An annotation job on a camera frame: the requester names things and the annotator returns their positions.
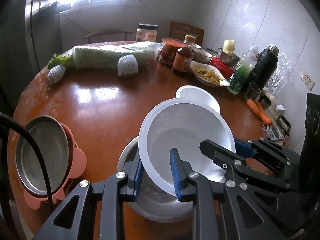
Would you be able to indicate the foam net fruit right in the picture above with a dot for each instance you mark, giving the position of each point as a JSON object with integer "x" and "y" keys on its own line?
{"x": 127, "y": 66}

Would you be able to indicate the foam net fruit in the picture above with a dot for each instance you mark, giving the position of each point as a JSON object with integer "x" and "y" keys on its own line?
{"x": 127, "y": 66}
{"x": 56, "y": 74}

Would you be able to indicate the white dish with food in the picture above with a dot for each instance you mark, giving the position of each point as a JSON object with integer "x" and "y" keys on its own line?
{"x": 208, "y": 75}

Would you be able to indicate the black thermos flask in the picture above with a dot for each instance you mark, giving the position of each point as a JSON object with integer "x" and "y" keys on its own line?
{"x": 264, "y": 68}

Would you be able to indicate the foam net fruit left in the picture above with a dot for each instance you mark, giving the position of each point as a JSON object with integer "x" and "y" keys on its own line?
{"x": 56, "y": 74}

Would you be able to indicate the steel bowl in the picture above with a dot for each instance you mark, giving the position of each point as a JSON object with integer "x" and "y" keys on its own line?
{"x": 156, "y": 205}

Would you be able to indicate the red box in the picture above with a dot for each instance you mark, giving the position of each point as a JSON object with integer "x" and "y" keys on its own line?
{"x": 225, "y": 70}

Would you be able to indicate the small dark glass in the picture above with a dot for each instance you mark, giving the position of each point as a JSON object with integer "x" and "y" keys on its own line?
{"x": 252, "y": 91}

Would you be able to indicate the wooden chair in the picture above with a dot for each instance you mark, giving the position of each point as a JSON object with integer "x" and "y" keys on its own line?
{"x": 108, "y": 31}

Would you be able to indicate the green liquid plastic bottle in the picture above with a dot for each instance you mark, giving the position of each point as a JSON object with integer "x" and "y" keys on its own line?
{"x": 243, "y": 68}

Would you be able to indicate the clear jar black lid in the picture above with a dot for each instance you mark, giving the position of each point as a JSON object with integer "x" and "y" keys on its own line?
{"x": 146, "y": 32}

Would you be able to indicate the white paper bowl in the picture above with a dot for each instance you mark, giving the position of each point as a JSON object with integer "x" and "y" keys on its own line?
{"x": 182, "y": 124}

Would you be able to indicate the green lettuce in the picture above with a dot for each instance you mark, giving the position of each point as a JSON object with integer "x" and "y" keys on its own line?
{"x": 61, "y": 60}

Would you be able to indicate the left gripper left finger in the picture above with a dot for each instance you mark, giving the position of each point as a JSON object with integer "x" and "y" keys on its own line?
{"x": 74, "y": 218}

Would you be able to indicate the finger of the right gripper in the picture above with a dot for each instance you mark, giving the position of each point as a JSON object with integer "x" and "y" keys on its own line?
{"x": 283, "y": 162}
{"x": 259, "y": 186}

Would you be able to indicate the wrapped napa cabbage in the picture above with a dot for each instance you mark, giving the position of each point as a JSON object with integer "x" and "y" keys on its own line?
{"x": 107, "y": 56}

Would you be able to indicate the red chili sauce jar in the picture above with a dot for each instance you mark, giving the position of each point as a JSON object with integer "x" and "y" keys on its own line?
{"x": 168, "y": 51}

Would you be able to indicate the wall power socket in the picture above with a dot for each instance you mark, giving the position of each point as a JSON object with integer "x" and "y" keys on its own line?
{"x": 307, "y": 80}

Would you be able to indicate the pink plastic plate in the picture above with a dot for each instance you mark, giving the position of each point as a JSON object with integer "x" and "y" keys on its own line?
{"x": 77, "y": 168}

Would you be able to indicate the steel pan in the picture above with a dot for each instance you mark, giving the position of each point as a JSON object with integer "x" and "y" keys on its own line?
{"x": 53, "y": 144}

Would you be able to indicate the white ceramic bowl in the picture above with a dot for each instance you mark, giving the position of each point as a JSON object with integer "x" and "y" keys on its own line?
{"x": 201, "y": 56}

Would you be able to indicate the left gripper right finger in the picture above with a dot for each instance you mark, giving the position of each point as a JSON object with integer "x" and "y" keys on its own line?
{"x": 220, "y": 210}

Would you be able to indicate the brown sauce bottle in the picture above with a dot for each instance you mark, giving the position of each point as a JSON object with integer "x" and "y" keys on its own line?
{"x": 184, "y": 56}

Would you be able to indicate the orange carrot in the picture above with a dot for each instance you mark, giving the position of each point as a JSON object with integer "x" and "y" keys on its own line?
{"x": 253, "y": 107}
{"x": 264, "y": 117}

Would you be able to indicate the grey refrigerator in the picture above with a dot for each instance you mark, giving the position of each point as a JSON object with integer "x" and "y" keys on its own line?
{"x": 30, "y": 35}

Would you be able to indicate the red instant noodle cup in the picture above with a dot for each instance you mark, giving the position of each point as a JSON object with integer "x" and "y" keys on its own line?
{"x": 198, "y": 94}

